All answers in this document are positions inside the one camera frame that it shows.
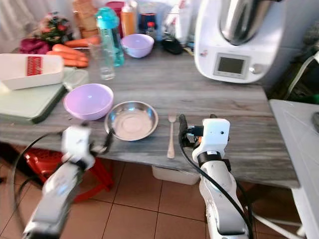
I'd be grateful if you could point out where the orange bottle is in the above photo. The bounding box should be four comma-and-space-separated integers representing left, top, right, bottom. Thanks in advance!
121, 0, 138, 36

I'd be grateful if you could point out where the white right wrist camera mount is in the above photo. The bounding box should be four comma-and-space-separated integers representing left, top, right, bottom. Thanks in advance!
192, 118, 230, 155

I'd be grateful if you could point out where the small bottle with red cap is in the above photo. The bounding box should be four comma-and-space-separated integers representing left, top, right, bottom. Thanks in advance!
146, 21, 156, 39

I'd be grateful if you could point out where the brown bread package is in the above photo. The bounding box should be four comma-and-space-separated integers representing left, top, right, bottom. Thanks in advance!
72, 0, 99, 38

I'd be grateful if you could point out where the large purple bowl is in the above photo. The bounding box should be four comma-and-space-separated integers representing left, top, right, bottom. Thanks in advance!
63, 83, 114, 121

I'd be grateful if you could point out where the round steel plate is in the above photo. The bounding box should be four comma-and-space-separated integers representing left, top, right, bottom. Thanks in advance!
105, 101, 159, 142

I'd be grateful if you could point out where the white kitchen machine with display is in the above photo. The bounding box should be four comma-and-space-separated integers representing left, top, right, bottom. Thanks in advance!
193, 0, 287, 84

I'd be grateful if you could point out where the container with red lid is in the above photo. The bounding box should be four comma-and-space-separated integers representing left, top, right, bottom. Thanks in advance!
106, 1, 125, 15

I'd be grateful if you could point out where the white plastic tub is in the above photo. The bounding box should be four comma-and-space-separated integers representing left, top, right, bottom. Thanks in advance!
152, 166, 201, 186

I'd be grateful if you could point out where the steel fork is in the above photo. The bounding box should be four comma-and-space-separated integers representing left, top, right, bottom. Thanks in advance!
167, 114, 177, 160

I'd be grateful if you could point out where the black handheld device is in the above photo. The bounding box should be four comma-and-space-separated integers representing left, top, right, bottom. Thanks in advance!
312, 112, 319, 134

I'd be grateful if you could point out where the dark blue jar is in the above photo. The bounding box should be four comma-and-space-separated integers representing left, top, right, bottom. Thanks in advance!
139, 12, 158, 35

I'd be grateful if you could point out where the pale green cutting board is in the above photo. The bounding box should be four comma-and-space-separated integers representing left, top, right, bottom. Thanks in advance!
0, 67, 75, 125

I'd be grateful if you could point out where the pale translucent plastic piece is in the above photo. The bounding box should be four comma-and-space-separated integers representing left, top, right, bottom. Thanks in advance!
64, 69, 89, 92

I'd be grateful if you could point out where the white curtain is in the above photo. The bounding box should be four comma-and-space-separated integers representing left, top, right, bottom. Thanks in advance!
0, 0, 75, 43

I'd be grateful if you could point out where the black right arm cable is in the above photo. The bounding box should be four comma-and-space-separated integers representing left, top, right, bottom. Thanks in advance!
178, 130, 255, 239

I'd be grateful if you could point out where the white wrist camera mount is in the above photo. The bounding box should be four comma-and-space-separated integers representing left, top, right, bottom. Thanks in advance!
192, 118, 230, 155
62, 124, 95, 162

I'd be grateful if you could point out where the white slicer with red blade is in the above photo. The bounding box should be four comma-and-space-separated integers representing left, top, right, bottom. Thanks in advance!
0, 53, 64, 91

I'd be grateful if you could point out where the clear drinking glass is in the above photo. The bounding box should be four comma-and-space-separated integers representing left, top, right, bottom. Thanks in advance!
89, 42, 115, 81

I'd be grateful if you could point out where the black rounded object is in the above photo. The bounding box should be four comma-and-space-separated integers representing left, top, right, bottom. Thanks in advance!
161, 37, 185, 55

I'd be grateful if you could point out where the steel mixing jug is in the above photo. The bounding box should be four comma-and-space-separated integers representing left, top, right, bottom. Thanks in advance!
219, 0, 277, 46

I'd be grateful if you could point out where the white folding table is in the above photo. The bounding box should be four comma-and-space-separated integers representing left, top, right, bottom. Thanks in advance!
269, 99, 319, 239

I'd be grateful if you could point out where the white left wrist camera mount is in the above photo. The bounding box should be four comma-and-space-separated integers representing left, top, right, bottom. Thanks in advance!
62, 124, 95, 162

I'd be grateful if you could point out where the small purple bowl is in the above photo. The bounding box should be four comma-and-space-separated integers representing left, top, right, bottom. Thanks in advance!
121, 33, 155, 59

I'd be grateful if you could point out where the teal water bottle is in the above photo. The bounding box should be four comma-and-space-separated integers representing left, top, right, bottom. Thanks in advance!
96, 6, 125, 67

